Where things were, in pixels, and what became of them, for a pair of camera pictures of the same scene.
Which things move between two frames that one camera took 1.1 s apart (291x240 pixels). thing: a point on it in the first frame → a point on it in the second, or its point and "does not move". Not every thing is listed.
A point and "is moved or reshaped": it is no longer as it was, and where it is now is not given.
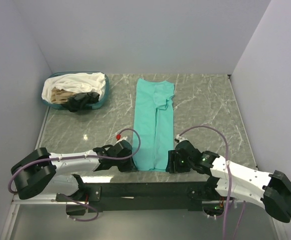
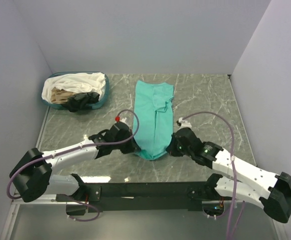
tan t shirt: (60, 96) does not move
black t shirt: (81, 101) does not move
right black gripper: (173, 156) → (171, 148)
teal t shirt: (153, 126) is moved or reshaped
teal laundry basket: (101, 102) does not move
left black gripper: (130, 166) → (133, 147)
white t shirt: (81, 82) does not move
